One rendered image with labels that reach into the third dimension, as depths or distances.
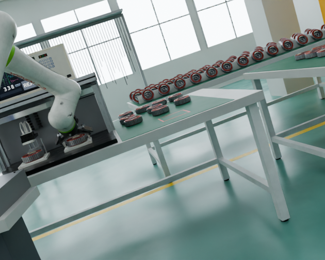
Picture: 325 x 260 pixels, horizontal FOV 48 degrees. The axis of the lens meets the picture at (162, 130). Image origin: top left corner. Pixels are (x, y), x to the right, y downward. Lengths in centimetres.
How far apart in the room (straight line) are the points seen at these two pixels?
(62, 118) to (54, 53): 59
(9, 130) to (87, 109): 47
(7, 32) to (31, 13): 724
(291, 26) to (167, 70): 381
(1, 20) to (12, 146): 109
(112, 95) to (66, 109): 677
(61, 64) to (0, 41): 81
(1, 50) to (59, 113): 42
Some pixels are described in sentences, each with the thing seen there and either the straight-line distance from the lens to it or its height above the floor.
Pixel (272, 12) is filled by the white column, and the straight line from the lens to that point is 544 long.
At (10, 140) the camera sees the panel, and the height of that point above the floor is 90.
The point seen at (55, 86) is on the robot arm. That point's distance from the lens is 165.
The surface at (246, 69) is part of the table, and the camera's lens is 339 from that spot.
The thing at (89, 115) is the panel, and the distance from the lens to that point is 224.
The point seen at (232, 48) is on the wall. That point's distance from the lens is 909.
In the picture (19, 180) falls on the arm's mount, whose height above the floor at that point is 80.
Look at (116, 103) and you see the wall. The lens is 842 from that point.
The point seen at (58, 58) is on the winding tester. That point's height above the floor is 125.
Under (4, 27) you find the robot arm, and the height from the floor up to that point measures 133.
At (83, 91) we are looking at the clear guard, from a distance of 186.
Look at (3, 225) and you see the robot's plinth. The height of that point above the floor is 73.
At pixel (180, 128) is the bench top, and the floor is 71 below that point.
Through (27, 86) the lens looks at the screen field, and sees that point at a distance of 214.
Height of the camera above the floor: 105
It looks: 10 degrees down
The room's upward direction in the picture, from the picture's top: 19 degrees counter-clockwise
